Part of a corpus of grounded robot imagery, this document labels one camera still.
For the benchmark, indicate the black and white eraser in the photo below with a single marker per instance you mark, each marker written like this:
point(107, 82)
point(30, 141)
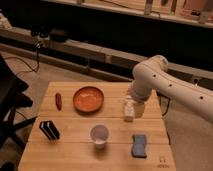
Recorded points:
point(50, 130)

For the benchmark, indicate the red sausage toy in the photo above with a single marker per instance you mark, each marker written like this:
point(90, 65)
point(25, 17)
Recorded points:
point(58, 101)

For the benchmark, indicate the black office chair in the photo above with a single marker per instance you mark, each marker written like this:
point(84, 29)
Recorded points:
point(12, 97)

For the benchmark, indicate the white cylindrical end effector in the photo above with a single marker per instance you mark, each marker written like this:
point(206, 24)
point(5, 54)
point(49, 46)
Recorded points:
point(139, 109)

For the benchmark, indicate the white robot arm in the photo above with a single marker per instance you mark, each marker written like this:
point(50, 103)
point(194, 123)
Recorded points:
point(152, 74)

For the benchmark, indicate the black power adapter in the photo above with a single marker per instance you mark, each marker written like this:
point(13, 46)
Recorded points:
point(58, 35)

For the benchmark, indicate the white plastic bottle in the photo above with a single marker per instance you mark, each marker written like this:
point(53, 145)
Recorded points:
point(129, 113)

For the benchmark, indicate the orange round plate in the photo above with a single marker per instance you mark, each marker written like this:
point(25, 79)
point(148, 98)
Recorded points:
point(88, 99)

